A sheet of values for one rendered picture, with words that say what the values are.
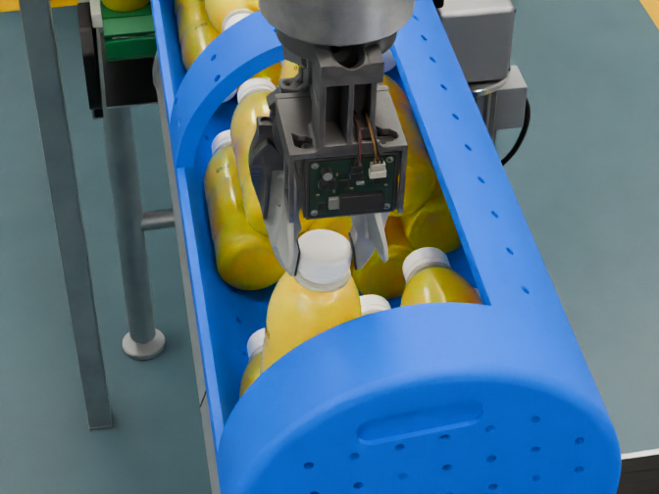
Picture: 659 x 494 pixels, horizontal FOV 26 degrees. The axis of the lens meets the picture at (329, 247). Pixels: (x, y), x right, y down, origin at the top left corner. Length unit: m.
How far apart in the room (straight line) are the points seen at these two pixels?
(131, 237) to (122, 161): 0.17
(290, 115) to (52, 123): 1.28
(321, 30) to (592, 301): 2.06
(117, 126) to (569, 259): 1.01
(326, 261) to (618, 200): 2.12
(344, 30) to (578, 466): 0.38
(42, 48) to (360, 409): 1.21
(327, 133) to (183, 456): 1.71
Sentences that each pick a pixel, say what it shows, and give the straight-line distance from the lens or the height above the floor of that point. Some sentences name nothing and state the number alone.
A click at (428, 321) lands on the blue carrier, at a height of 1.23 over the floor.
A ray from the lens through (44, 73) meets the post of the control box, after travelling 2.07.
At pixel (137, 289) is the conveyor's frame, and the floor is 0.16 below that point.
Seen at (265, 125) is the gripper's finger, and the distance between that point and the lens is 0.90.
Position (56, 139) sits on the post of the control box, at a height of 0.64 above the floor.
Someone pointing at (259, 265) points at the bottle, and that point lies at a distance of 1.30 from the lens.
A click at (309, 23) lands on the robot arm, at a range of 0.79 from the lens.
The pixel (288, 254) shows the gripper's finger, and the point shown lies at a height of 1.30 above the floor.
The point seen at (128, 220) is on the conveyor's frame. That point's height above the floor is 0.33.
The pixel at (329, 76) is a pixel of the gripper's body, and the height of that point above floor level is 1.44.
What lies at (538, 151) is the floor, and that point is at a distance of 3.16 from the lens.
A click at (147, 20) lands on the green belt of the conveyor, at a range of 1.89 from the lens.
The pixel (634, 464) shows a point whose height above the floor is 0.15.
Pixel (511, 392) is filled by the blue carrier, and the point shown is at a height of 1.21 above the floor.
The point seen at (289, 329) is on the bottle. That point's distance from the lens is 0.99.
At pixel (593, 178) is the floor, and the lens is 3.10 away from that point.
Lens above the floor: 1.89
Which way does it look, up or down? 41 degrees down
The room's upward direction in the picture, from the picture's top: straight up
